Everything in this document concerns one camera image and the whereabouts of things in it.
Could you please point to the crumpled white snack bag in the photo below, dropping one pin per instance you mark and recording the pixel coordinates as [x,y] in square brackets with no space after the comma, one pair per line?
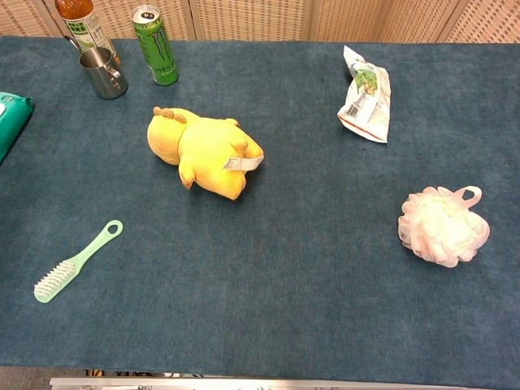
[367,101]

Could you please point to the silver metal frame rail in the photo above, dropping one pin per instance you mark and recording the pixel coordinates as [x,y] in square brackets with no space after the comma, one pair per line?
[243,383]

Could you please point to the dark teal table cloth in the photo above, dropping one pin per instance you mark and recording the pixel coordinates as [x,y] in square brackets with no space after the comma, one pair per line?
[284,264]

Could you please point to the amber tea bottle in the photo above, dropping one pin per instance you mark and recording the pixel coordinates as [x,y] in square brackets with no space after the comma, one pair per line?
[83,26]

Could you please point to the green wet wipes pack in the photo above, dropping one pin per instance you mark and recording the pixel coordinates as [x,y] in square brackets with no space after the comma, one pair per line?
[10,122]

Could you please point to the green energy drink can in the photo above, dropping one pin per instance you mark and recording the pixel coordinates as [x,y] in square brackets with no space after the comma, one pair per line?
[157,48]

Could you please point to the yellow plush toy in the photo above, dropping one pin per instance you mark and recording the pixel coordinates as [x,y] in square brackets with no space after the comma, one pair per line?
[207,150]

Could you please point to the stainless steel cup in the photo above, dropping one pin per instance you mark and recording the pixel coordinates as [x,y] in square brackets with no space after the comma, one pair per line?
[103,75]

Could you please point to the woven folding screen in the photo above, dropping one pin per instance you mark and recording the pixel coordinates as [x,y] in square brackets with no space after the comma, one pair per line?
[260,18]

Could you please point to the pink mesh bath pouf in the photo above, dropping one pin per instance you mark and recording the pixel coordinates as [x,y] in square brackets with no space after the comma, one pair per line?
[443,229]

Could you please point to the light green plastic brush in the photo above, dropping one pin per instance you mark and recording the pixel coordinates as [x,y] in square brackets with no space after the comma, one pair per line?
[77,264]

